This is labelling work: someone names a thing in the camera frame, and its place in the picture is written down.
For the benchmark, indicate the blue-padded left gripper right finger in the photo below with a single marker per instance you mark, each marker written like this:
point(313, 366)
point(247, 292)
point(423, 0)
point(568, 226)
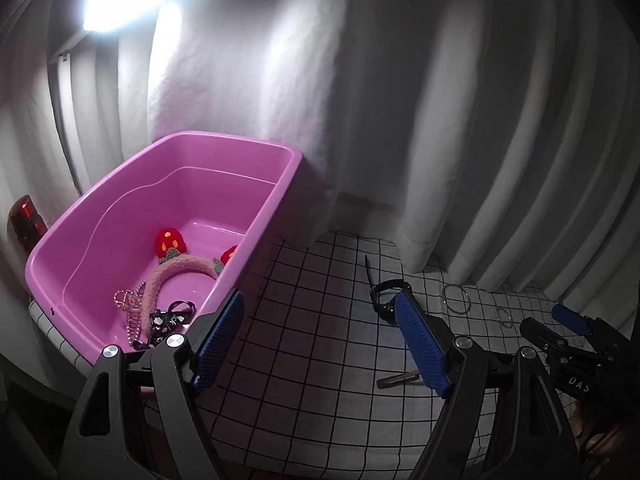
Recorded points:
point(530, 437)

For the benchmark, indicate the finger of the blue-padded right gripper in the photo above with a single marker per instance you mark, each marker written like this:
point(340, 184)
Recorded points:
point(549, 342)
point(602, 337)

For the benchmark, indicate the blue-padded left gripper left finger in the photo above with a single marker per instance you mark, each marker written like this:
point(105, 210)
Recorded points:
point(107, 438)

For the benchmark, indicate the brown hair clip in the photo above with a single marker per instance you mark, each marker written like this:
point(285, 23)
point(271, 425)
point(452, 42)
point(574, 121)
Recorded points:
point(398, 379)

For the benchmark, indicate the black digital wristwatch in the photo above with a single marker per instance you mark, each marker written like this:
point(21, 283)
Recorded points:
point(383, 295)

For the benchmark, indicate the person's right hand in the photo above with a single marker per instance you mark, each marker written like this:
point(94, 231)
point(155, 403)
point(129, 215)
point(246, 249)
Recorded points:
point(591, 442)

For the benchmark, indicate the black patterned hair clip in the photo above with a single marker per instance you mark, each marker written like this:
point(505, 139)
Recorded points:
point(165, 323)

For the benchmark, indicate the large silver bangle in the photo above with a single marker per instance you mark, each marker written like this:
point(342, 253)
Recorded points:
point(455, 299)

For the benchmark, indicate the pink fuzzy strawberry headband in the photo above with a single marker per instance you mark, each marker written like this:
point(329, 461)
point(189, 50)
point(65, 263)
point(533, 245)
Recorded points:
point(174, 259)

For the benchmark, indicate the white grid tablecloth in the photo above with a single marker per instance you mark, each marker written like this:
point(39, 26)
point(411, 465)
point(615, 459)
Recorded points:
point(298, 392)

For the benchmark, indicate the red metal water bottle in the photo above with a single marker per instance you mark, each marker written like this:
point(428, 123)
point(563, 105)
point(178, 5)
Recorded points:
point(27, 223)

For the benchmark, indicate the white curtain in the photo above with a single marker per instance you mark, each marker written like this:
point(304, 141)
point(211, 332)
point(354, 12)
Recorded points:
point(499, 137)

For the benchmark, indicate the pink plastic tub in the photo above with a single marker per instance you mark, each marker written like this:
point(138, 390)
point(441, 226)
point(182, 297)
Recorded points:
point(210, 194)

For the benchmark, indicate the white desk lamp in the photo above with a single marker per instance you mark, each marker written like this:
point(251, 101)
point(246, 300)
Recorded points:
point(109, 63)

